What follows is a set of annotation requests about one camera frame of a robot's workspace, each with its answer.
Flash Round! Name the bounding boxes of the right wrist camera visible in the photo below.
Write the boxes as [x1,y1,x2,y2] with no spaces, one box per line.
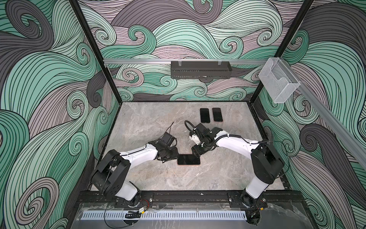
[190,135,201,145]

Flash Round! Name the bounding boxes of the white slotted cable duct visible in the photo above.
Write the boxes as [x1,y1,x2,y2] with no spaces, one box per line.
[80,210,247,220]

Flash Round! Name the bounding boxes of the aluminium rail back wall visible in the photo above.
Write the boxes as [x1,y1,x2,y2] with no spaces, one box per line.
[103,58,267,65]

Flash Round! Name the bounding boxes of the black wall tray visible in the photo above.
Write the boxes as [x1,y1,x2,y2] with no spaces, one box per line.
[170,61,233,80]

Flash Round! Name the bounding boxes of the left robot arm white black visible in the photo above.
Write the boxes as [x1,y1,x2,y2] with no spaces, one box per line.
[91,132,179,205]

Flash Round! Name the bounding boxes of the aluminium rail right wall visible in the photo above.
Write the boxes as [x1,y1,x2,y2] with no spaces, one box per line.
[284,62,366,167]

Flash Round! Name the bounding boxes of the clear plastic wall holder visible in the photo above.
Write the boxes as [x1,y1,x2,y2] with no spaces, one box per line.
[259,57,300,104]

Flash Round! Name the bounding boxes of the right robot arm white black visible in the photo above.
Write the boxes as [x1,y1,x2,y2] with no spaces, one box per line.
[185,121,285,205]

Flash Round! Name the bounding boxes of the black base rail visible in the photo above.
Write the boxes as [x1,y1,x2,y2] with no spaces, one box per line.
[77,190,304,207]

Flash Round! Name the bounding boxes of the aluminium rail wall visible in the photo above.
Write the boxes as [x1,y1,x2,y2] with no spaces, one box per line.
[103,58,267,65]
[284,62,366,167]

